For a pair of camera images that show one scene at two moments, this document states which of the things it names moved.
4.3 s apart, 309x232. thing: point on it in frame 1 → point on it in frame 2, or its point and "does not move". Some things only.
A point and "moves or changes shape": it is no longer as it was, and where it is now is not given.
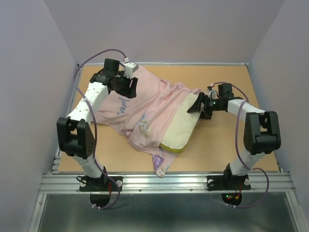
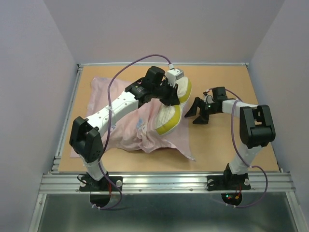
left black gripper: (130, 92) → (172, 98)
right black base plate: (228, 182) does not move
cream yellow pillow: (182, 125) → (168, 116)
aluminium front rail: (171, 183) does not move
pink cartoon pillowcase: (142, 121) moves or changes shape
